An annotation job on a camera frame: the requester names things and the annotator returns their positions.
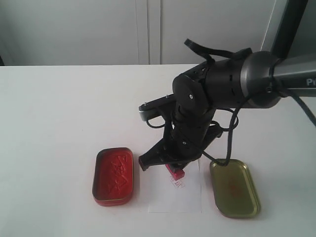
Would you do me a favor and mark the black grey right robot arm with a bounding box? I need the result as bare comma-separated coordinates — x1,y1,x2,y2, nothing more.
139,51,316,171

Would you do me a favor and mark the gold tin lid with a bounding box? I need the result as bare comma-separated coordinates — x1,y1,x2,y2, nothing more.
209,159,261,219

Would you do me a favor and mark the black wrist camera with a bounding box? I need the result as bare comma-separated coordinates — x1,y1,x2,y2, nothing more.
139,94,176,121

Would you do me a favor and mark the red ink pad tin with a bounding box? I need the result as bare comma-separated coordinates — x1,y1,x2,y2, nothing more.
92,147,134,207

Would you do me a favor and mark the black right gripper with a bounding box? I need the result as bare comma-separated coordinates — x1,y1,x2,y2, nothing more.
138,103,223,173

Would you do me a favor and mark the white paper sheet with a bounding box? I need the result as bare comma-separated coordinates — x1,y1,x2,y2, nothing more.
148,161,201,213

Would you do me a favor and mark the red stamp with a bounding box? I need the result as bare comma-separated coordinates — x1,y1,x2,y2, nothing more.
165,164,185,181

